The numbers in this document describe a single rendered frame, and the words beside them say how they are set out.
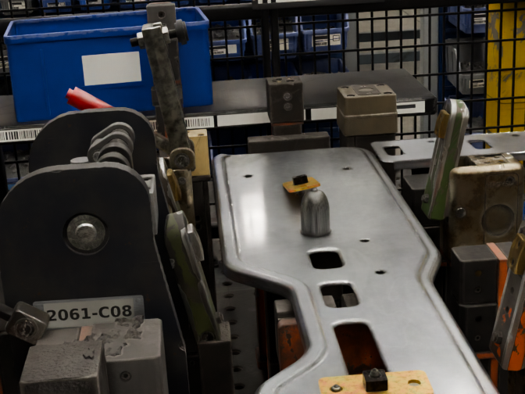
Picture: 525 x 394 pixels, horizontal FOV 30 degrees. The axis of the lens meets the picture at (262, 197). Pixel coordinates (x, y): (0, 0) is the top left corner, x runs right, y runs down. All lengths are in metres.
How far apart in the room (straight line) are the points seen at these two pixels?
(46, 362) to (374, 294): 0.38
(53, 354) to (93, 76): 0.91
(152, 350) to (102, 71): 0.88
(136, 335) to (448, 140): 0.54
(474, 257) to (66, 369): 0.53
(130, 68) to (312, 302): 0.70
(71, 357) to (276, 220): 0.52
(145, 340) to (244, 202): 0.51
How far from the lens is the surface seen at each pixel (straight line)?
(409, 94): 1.54
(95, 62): 1.50
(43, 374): 0.62
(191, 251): 0.83
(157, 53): 1.12
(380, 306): 0.89
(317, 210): 1.05
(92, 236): 0.71
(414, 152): 1.35
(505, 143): 1.39
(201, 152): 1.23
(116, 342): 0.69
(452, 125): 1.12
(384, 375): 0.76
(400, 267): 0.97
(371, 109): 1.42
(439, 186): 1.14
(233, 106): 1.51
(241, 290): 1.66
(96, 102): 1.14
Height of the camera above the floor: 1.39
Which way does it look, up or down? 19 degrees down
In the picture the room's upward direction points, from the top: 3 degrees counter-clockwise
